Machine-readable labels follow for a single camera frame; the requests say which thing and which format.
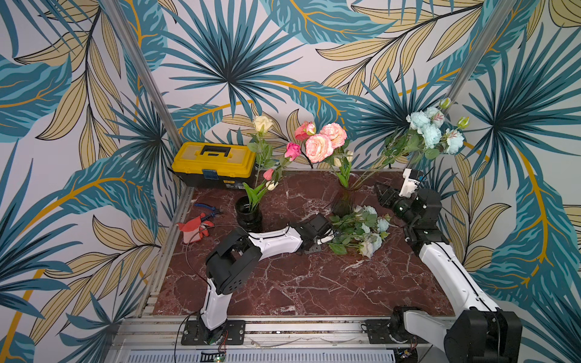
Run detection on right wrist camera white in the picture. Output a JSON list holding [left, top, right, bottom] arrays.
[[399, 168, 424, 198]]

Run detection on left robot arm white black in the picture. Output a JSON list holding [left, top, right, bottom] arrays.
[[199, 213, 334, 333]]

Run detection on black ceramic vase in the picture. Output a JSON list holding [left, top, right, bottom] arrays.
[[235, 196, 263, 233]]

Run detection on light blue peony bunch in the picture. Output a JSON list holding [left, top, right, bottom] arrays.
[[353, 98, 470, 189]]

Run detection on right aluminium frame post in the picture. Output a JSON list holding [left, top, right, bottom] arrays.
[[428, 1, 516, 101]]

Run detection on large pale blue rose stem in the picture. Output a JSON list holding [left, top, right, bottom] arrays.
[[328, 225, 390, 259]]

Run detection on cream rose stem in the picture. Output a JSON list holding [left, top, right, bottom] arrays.
[[243, 116, 280, 213]]

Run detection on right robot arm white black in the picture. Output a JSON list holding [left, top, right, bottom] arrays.
[[375, 183, 523, 362]]

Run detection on aluminium frame rail front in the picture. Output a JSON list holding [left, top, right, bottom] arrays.
[[105, 316, 448, 362]]

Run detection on pink rose stem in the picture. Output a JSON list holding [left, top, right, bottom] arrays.
[[263, 122, 316, 191]]

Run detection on yellow black toolbox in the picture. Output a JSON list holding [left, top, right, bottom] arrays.
[[170, 142, 256, 190]]

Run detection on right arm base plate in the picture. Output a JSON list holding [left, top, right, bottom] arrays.
[[360, 319, 427, 345]]

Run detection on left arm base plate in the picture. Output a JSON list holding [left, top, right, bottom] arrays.
[[180, 320, 246, 346]]

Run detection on pink peach peony stem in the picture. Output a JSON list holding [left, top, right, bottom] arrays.
[[305, 123, 347, 163]]

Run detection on dark red glass vase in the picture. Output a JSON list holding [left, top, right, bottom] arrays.
[[331, 185, 356, 218]]

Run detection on blue handled pliers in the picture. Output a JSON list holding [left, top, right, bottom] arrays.
[[193, 203, 222, 218]]

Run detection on aluminium frame post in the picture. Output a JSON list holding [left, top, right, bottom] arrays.
[[428, 1, 516, 101], [101, 0, 183, 150]]

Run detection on left aluminium frame post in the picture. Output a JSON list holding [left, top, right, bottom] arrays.
[[101, 0, 183, 150]]

